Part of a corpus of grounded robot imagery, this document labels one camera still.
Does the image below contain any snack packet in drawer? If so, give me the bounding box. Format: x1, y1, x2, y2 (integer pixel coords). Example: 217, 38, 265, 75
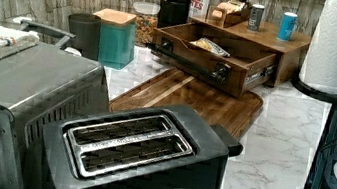
192, 37, 230, 58

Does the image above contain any wooden drawer cabinet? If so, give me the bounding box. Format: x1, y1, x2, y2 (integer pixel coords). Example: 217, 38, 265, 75
182, 9, 314, 92

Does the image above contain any wooden cutting board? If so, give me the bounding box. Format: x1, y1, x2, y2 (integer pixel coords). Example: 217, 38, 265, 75
109, 68, 264, 139

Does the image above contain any teal canister with wooden lid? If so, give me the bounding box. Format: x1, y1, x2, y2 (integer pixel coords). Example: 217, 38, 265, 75
96, 8, 137, 70

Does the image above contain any black two-slot toaster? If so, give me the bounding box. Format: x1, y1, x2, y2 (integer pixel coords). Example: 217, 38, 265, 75
40, 105, 243, 189

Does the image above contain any glass cereal jar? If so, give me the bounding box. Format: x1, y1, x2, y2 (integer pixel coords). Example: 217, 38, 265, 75
133, 1, 160, 46

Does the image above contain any black utensil holder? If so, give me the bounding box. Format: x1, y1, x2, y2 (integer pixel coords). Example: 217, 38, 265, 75
157, 0, 191, 28

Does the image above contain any small wooden organizer box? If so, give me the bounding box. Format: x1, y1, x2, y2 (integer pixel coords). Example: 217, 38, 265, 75
207, 0, 252, 28

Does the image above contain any dark grey cup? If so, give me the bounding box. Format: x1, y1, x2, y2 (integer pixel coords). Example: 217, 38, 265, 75
68, 13, 102, 60

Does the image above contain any grey can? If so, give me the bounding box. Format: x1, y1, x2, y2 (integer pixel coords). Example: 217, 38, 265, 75
247, 4, 265, 32

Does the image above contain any blue can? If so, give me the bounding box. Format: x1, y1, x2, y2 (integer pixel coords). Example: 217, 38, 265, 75
277, 12, 297, 42

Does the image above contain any stainless steel toaster oven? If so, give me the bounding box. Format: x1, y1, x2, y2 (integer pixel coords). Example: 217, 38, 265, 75
0, 15, 121, 189

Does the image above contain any black paper towel holder base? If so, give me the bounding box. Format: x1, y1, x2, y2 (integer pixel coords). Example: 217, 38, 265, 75
292, 76, 337, 104

